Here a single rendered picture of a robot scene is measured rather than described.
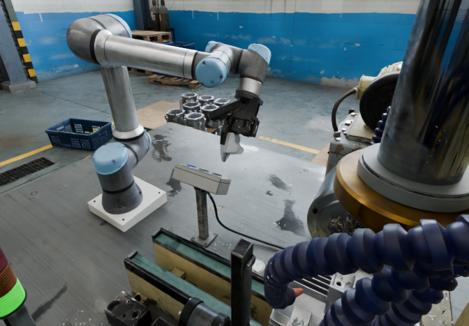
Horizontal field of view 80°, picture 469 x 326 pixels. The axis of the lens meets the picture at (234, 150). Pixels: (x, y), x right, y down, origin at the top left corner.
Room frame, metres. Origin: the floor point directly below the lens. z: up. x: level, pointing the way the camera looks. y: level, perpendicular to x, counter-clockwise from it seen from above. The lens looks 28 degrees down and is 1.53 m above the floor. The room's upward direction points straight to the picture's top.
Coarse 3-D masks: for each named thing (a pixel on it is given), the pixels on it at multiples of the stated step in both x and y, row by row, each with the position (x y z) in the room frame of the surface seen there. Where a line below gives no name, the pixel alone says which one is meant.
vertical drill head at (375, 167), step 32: (448, 0) 0.27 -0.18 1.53; (416, 32) 0.29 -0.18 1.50; (448, 32) 0.26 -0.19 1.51; (416, 64) 0.28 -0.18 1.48; (448, 64) 0.26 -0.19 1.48; (416, 96) 0.27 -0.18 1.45; (448, 96) 0.25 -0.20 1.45; (416, 128) 0.26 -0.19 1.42; (448, 128) 0.25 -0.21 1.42; (352, 160) 0.34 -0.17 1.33; (384, 160) 0.29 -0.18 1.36; (416, 160) 0.26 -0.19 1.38; (448, 160) 0.25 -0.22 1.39; (352, 192) 0.27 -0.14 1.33; (384, 192) 0.25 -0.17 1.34; (416, 192) 0.24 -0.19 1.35; (448, 192) 0.23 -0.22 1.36; (352, 224) 0.28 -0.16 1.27; (384, 224) 0.23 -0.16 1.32; (416, 224) 0.21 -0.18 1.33; (448, 224) 0.21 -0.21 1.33
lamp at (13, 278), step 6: (6, 270) 0.33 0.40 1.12; (12, 270) 0.34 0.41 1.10; (0, 276) 0.32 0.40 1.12; (6, 276) 0.32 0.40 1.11; (12, 276) 0.33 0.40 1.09; (0, 282) 0.31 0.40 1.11; (6, 282) 0.32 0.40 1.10; (12, 282) 0.33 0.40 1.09; (0, 288) 0.31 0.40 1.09; (6, 288) 0.32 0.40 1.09; (12, 288) 0.32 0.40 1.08; (0, 294) 0.31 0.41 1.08
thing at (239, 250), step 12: (240, 240) 0.27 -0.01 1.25; (240, 252) 0.25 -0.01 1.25; (252, 252) 0.26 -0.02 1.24; (240, 264) 0.24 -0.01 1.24; (252, 264) 0.25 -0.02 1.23; (240, 276) 0.24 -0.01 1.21; (240, 288) 0.24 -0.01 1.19; (240, 300) 0.24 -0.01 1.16; (240, 312) 0.24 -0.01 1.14; (240, 324) 0.24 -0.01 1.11
